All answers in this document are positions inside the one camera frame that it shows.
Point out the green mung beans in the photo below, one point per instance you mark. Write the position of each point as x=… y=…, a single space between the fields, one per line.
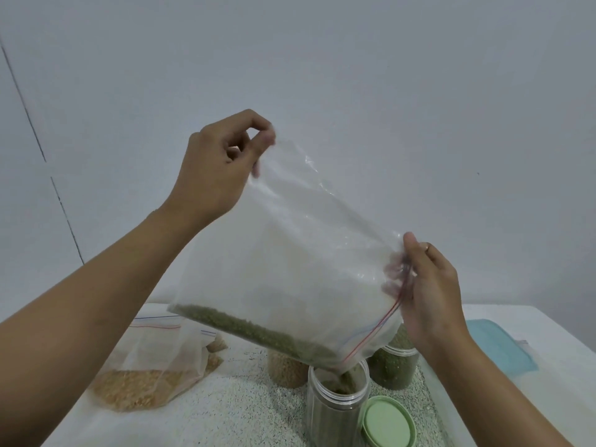
x=260 y=328

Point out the jar of brown grain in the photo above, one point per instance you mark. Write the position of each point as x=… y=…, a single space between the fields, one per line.
x=286 y=370

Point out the jar filled with green beans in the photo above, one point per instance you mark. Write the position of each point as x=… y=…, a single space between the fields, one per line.
x=393 y=367

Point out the light green jar lid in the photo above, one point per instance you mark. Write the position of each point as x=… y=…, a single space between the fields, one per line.
x=387 y=422

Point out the person's right forearm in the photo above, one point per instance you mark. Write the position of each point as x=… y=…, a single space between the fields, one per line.
x=489 y=395

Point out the person's left hand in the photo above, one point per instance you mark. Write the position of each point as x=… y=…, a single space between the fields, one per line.
x=209 y=181

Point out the person's right thumb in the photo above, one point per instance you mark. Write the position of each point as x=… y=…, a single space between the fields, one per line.
x=421 y=256

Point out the person's left forearm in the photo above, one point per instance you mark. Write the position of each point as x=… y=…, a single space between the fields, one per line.
x=93 y=321

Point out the light blue container lid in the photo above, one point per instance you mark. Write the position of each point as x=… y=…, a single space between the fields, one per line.
x=500 y=346

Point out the speckled white mat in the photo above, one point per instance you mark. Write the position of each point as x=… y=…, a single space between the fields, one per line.
x=242 y=414

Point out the small zip bag brown grain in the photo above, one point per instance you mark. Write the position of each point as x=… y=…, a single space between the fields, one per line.
x=217 y=342

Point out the clear plastic zip bag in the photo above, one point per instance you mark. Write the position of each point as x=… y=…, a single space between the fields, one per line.
x=298 y=256

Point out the person's left thumb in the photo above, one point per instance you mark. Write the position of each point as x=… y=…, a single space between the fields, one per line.
x=255 y=155

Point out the open clear plastic jar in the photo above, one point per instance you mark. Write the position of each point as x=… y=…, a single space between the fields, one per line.
x=335 y=414

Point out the zip bag of yellow grain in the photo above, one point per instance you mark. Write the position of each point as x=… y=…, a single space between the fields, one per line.
x=149 y=377

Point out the person's right hand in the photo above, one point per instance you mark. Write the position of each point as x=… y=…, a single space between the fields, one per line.
x=435 y=302

